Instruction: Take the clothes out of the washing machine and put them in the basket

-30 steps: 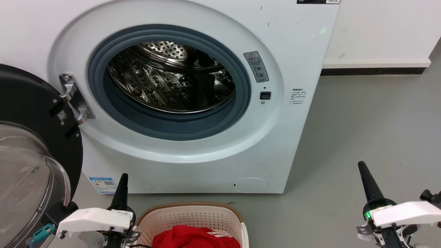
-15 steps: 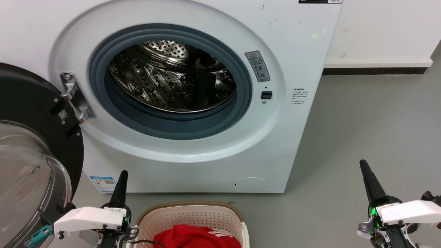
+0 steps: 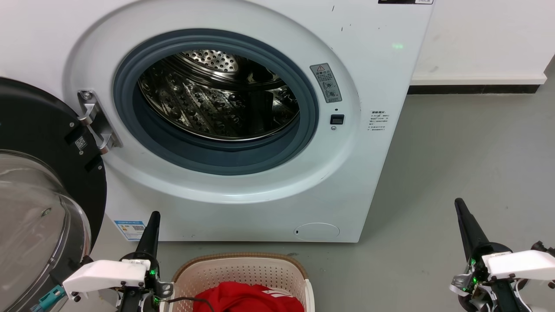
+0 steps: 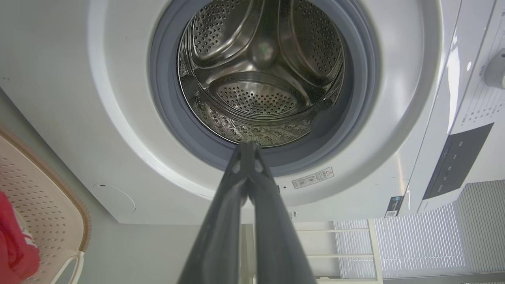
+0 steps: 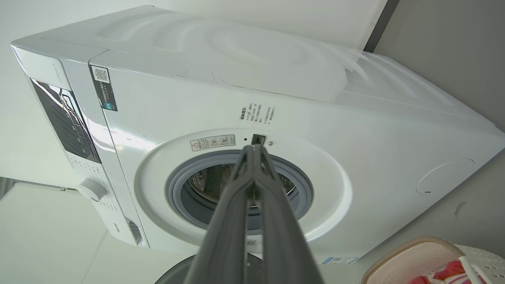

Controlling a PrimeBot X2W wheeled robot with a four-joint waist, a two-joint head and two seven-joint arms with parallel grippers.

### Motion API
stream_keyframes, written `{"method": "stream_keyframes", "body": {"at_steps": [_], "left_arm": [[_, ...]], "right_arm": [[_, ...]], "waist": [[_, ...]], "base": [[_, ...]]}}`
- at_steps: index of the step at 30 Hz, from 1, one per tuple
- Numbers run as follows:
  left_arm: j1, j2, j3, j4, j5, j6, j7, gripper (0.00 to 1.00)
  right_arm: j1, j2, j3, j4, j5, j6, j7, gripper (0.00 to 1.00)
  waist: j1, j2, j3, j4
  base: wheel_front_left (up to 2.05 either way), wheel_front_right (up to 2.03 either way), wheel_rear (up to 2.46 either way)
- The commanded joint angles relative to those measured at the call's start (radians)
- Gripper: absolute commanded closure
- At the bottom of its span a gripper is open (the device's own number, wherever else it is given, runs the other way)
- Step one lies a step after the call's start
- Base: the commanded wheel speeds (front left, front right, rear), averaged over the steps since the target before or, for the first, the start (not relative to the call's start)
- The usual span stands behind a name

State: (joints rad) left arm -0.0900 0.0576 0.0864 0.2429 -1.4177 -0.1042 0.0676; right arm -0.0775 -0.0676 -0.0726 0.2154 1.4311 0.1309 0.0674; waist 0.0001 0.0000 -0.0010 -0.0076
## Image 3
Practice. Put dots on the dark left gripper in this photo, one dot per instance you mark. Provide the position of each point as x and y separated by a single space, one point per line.
154 294

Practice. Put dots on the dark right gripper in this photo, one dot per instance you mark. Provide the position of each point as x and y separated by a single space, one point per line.
475 286

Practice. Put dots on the red garment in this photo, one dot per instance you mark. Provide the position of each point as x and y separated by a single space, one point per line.
243 299

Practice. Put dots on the cream plastic laundry basket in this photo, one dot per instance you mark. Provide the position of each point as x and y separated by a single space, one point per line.
243 271

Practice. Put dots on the stainless steel washing machine drum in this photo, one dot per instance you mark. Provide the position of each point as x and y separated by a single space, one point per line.
195 99

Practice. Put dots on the black washing machine door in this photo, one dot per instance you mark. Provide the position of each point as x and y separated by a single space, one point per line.
39 117

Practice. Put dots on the blue energy label sticker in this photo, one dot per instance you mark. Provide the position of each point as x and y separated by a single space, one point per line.
129 229

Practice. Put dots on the grey rubber door gasket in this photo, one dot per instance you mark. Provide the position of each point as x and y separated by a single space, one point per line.
217 161

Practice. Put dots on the QR code sticker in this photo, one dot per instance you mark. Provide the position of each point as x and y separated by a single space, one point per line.
80 143

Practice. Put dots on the white front-load washing machine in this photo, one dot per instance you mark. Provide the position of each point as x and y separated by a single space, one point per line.
364 173

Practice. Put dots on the silver metal door hinge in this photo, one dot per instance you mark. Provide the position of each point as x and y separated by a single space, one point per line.
95 119

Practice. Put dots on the black baseboard strip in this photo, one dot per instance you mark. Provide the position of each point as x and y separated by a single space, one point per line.
472 89

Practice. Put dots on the small printed text label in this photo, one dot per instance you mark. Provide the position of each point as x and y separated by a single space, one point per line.
379 121

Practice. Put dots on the round white filter cover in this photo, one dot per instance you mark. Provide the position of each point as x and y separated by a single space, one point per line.
316 232

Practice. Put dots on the black door latch socket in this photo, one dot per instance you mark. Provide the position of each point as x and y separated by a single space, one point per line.
337 119

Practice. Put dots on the grey warning sticker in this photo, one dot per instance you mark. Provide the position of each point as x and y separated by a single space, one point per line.
325 83

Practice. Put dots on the black control panel strip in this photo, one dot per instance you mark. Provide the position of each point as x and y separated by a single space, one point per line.
405 1

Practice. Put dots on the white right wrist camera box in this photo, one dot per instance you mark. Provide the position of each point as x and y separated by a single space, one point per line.
520 263

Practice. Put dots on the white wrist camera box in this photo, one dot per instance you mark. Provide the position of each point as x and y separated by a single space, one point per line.
520 263
104 276

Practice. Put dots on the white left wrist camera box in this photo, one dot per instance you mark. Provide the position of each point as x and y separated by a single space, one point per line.
104 276

